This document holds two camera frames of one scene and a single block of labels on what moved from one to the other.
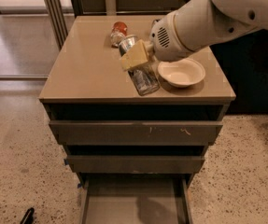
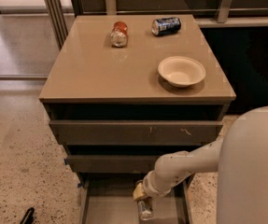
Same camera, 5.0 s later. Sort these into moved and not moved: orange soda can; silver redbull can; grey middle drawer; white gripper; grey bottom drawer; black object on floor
Moved: silver redbull can; white gripper
Not moved: grey middle drawer; grey bottom drawer; black object on floor; orange soda can
